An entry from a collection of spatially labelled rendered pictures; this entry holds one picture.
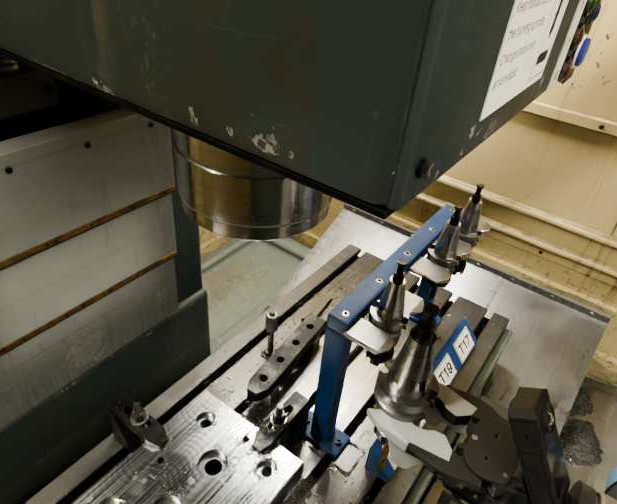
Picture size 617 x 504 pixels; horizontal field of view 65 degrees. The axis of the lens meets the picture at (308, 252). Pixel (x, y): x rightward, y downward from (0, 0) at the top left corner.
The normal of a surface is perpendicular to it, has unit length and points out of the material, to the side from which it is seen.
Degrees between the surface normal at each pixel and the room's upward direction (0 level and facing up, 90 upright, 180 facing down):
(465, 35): 90
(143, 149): 90
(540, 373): 24
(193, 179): 90
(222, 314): 0
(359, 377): 0
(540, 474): 87
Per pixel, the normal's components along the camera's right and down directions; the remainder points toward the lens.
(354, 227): -0.17, -0.55
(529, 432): -0.57, 0.41
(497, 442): 0.09, -0.80
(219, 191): -0.33, 0.53
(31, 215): 0.80, 0.41
